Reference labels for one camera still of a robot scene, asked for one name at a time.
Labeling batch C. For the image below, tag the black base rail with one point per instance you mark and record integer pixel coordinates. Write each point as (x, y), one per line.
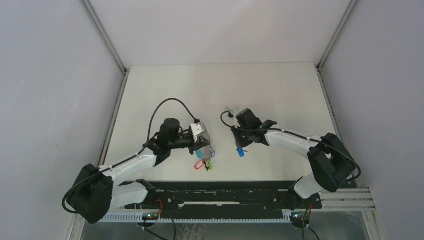
(227, 200)

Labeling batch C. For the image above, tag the metal key organiser with rings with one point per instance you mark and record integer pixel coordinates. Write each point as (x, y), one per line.
(212, 152)

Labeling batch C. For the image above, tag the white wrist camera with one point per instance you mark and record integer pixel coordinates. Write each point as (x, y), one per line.
(235, 112)
(198, 130)

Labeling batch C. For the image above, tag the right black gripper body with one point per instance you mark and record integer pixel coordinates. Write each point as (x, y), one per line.
(232, 130)

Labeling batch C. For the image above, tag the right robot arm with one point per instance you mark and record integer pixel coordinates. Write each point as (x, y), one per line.
(331, 163)

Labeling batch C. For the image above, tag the key with green tag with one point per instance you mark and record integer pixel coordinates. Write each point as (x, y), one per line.
(228, 108)

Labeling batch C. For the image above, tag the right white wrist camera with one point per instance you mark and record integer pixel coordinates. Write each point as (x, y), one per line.
(235, 112)

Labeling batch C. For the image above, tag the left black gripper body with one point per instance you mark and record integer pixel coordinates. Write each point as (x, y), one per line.
(183, 141)

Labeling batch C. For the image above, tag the red tagged key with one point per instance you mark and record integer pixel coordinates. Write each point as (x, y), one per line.
(199, 165)

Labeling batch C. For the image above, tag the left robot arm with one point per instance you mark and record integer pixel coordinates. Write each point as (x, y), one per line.
(98, 190)

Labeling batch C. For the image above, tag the key with blue tag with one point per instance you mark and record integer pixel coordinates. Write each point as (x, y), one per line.
(240, 151)

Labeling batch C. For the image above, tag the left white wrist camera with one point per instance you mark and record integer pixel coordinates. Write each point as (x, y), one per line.
(198, 130)

